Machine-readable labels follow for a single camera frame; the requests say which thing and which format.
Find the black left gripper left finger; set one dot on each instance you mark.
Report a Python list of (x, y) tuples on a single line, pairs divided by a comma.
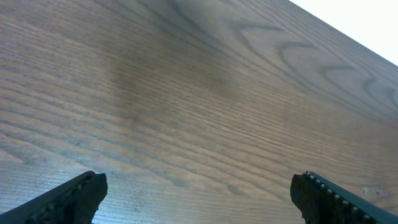
[(75, 201)]

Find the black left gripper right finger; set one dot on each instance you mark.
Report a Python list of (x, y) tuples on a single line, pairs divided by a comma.
[(323, 202)]

